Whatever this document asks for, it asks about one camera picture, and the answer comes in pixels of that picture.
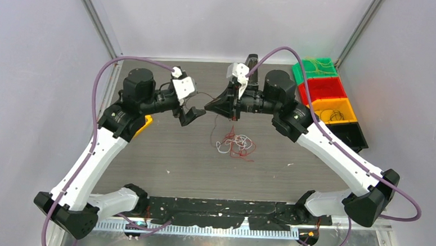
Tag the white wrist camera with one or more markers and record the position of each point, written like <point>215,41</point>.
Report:
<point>237,73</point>
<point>184,86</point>

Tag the green plastic bin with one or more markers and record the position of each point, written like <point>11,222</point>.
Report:
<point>314,68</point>

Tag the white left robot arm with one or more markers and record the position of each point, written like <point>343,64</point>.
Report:
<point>69,204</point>

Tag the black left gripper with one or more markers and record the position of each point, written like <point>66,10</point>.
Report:
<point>192,114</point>

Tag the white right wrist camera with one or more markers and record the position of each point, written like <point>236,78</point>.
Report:
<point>237,73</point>

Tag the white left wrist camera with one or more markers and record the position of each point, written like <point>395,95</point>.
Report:
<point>184,86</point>

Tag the yellow plastic bin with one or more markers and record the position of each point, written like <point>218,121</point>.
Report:
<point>334,111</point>

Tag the red plastic bin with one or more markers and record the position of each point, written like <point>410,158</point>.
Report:
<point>321,88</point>

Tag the black plastic bin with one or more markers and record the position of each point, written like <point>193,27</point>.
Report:
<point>351,134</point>

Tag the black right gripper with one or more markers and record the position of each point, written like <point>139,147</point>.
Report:
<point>227,104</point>

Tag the black metronome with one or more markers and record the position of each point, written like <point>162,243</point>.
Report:
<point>251,62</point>

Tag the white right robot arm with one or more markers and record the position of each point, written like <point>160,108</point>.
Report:
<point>369,187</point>

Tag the yellow triangular plastic piece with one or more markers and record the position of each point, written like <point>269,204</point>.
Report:
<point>148,121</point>

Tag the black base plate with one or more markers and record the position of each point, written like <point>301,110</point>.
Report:
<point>226,214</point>

